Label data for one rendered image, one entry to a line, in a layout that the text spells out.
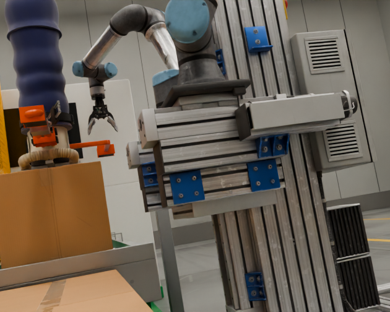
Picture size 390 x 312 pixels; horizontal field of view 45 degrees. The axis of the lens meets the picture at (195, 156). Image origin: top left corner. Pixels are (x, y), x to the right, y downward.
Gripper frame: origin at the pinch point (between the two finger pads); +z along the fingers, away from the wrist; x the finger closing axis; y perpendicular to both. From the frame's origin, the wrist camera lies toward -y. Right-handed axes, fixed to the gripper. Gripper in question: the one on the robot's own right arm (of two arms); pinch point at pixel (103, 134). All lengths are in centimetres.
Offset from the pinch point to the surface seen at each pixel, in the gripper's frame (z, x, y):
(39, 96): -12.0, -26.6, 40.1
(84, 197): 35, -14, 61
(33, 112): 9, -26, 96
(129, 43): -364, 141, -816
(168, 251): 64, 22, 12
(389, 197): 94, 726, -795
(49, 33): -41, -19, 38
